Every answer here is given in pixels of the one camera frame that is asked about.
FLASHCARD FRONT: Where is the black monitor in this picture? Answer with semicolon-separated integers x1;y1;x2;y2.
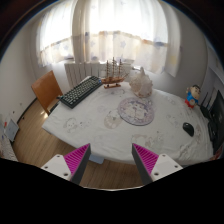
208;91;224;153

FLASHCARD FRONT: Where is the cartoon boy figurine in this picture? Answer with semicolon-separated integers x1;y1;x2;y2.
185;85;201;108

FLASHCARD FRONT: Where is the large white conch shell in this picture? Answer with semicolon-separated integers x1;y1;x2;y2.
129;67;153;98

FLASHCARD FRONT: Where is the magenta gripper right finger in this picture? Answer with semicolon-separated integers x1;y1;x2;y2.
131;143;184;186

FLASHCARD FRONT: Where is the white radiator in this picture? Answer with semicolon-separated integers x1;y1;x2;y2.
64;62;131;88

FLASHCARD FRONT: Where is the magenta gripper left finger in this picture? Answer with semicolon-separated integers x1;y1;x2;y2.
40;143;92;185

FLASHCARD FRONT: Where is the round patterned mouse pad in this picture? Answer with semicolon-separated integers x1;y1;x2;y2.
118;97;154;126

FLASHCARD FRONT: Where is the wooden chair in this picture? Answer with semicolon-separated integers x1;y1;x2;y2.
31;71;62;114

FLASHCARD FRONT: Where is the sheer white curtain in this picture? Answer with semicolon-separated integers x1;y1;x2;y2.
36;0;181;76

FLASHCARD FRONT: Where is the black computer mouse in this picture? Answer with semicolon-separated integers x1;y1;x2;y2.
182;122;194;137

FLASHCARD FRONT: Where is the black keyboard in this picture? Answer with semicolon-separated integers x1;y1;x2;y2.
60;76;102;109

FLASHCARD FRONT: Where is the white patterned tablecloth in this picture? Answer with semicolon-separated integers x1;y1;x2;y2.
43;82;213;165

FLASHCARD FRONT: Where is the wooden model sailing ship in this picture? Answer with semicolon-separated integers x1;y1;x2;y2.
101;60;127;89

